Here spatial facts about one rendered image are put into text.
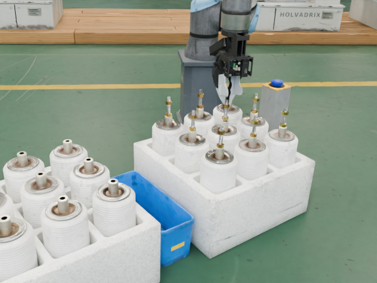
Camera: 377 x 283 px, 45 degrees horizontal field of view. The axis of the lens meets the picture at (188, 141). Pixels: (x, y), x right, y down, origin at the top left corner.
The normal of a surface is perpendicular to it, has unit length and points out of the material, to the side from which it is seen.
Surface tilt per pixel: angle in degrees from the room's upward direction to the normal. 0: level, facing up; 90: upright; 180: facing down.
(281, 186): 90
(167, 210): 88
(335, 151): 0
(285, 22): 90
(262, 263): 0
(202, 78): 90
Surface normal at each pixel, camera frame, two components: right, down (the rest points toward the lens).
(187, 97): -0.61, 0.33
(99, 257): 0.62, 0.37
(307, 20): 0.13, 0.45
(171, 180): -0.80, 0.24
